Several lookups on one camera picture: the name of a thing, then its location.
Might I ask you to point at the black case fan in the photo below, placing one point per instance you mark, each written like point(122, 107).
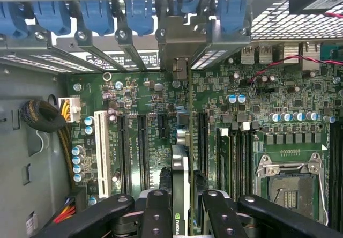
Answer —
point(316, 6)

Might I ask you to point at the white PCI expansion slot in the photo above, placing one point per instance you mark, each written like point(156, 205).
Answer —
point(103, 155)

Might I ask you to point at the teal port connector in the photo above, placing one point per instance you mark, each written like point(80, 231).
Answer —
point(332, 53)

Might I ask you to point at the green motherboard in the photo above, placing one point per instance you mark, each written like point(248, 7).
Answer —
point(268, 93)

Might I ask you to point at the CPU socket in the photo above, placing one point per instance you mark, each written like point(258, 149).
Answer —
point(292, 192)

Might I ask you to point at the silver USB port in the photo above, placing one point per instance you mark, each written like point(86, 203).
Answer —
point(265, 53)
point(247, 53)

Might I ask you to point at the dark grey PC case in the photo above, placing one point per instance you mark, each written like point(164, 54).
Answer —
point(26, 141)

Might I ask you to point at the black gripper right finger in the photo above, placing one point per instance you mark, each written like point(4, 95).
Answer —
point(222, 216)

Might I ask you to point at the silver port block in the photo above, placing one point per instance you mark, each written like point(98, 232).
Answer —
point(291, 51)
point(311, 55)

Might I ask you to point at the perforated metal slot cover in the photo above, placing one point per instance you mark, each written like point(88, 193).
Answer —
point(211, 58)
point(67, 62)
point(32, 65)

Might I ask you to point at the blue card retention clip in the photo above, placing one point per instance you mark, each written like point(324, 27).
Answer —
point(231, 15)
point(187, 4)
point(97, 16)
point(52, 16)
point(140, 16)
point(10, 18)

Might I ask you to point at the short expansion slot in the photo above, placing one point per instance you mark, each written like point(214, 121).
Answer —
point(163, 125)

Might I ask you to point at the white power connector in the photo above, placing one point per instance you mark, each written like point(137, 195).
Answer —
point(72, 109)

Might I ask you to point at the black RAM slot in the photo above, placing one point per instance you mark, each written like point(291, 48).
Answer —
point(333, 168)
point(247, 163)
point(236, 163)
point(340, 168)

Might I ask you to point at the black back panel label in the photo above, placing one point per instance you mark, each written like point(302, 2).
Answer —
point(120, 59)

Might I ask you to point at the long expansion slot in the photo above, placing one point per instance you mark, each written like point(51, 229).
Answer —
point(202, 141)
point(124, 155)
point(143, 152)

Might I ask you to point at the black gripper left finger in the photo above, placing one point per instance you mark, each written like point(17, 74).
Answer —
point(156, 216)

